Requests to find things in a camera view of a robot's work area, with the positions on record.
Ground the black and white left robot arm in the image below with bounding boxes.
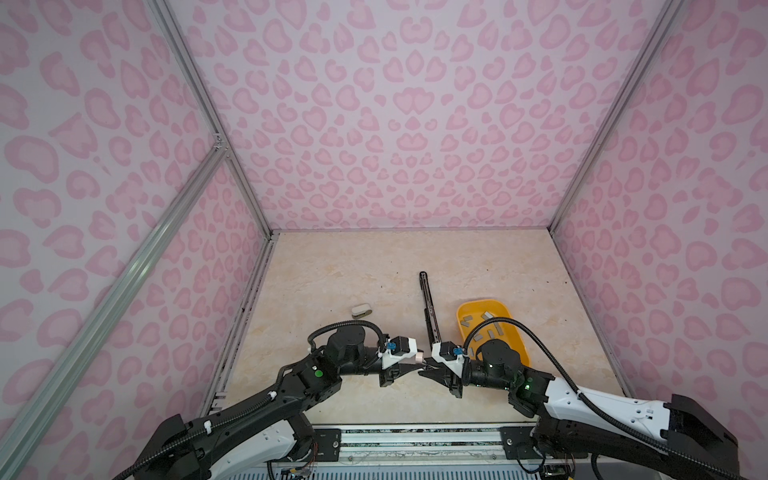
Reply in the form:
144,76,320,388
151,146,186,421
117,320,423,479

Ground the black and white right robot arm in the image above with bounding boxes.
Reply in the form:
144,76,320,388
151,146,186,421
419,339,740,479

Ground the yellow plastic tray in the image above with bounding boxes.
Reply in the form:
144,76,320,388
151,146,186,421
456,299,530,366

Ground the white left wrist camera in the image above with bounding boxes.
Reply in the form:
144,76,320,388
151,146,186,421
380,336,419,370

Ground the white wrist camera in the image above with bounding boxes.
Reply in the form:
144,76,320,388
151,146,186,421
380,336,419,370
431,341,467,378

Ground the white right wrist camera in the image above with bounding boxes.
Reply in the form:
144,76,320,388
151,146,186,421
431,341,467,378

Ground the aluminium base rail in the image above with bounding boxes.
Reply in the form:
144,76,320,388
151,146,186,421
161,421,679,480

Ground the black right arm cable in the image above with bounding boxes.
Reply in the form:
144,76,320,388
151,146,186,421
461,316,739,480

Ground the aluminium frame bar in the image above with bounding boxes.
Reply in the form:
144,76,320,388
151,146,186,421
1,143,229,470

